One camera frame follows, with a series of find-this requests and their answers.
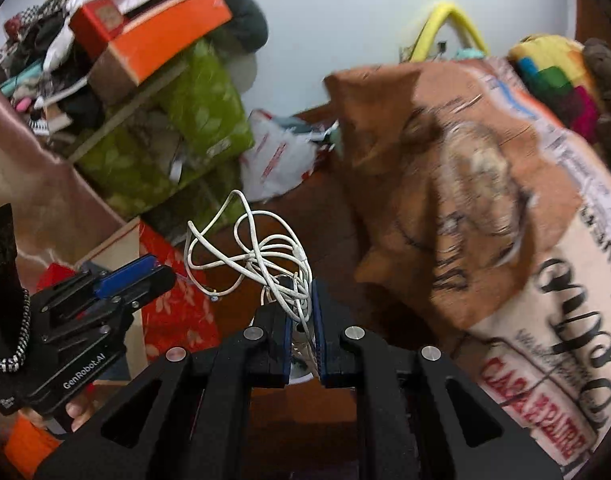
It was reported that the yellow hoop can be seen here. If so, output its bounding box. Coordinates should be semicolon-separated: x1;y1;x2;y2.
410;2;489;63

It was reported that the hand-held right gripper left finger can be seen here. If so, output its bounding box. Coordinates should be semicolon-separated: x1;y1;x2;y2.
35;280;293;480

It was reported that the green leaf-print box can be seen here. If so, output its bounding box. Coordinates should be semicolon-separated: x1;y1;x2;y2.
75;110;201;213
140;160;246;241
158;40;256;163

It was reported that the black white wrist strap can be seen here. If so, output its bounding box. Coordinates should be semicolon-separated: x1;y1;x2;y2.
0;287;32;373

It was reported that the brown plush toy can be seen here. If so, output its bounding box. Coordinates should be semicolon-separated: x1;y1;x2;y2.
583;37;611;171

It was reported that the white round cup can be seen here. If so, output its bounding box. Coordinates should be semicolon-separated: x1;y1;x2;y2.
290;360;319;386

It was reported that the white cable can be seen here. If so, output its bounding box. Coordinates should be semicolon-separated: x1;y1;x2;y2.
184;190;319;376

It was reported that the wooden slat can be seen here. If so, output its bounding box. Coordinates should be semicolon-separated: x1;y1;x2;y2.
68;62;188;161

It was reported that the dark grey cushion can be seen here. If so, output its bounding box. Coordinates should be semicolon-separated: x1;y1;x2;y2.
180;0;268;53

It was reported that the person's left hand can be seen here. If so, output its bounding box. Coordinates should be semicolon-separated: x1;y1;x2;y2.
65;399;93;433

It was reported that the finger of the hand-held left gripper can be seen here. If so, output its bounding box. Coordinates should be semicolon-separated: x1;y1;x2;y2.
35;254;160;323
39;265;177;345

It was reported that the plain red packet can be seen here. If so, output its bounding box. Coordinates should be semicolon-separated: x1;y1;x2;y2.
35;262;78;291

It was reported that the large orange box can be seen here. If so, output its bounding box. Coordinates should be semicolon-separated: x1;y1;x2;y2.
90;0;233;106

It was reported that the pile of mixed clothes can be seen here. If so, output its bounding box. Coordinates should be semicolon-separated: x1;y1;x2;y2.
0;0;106;136

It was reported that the pink satin cloth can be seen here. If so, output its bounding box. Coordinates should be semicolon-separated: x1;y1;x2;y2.
0;35;126;271

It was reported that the brown cream printed cushion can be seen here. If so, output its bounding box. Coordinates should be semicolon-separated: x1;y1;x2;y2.
323;57;611;476

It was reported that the small red box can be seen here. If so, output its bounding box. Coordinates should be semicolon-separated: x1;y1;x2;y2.
69;0;131;58

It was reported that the white plastic bag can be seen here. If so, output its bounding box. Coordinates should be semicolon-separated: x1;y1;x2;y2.
240;109;336;201

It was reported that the grey blue packet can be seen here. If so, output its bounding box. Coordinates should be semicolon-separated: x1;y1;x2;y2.
76;259;111;278

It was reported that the red floral box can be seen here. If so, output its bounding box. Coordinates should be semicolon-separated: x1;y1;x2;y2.
75;217;221;401

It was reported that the multicolour knitted blanket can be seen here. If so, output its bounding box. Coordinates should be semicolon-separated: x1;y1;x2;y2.
508;34;603;141

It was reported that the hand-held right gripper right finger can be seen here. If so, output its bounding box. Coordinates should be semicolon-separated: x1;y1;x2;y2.
310;277;563;480

